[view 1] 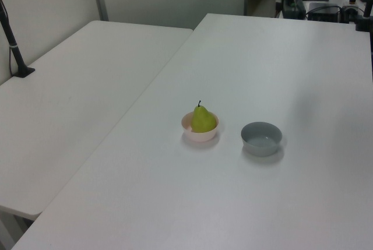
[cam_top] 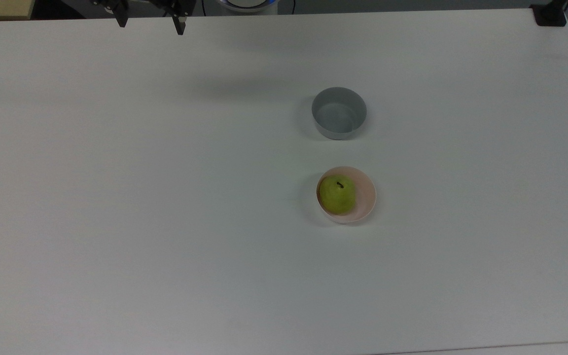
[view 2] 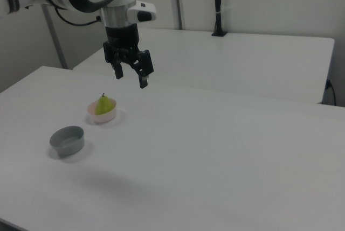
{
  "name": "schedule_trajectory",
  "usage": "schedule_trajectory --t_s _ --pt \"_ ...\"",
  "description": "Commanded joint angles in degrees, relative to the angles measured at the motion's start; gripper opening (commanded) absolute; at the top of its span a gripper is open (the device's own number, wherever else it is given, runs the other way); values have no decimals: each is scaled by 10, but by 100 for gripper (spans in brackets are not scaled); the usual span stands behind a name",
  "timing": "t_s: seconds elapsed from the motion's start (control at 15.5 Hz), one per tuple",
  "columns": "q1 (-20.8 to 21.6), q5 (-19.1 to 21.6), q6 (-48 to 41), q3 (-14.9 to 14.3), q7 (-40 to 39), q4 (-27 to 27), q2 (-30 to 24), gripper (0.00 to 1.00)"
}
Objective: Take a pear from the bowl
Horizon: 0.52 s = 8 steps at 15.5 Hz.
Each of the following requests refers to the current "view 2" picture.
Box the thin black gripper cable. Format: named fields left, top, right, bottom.
left=55, top=6, right=102, bottom=26

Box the white rectangular table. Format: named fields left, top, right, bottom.
left=72, top=27, right=335, bottom=105

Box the green pear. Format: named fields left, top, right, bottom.
left=94, top=93, right=114, bottom=115

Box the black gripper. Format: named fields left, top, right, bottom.
left=103, top=25, right=154, bottom=89

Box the grey plastic bowl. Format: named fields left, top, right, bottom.
left=49, top=125, right=85, bottom=158

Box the black power cable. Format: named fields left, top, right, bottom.
left=326, top=79, right=337, bottom=106

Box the pink plastic bowl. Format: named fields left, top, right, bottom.
left=86, top=99, right=118, bottom=124

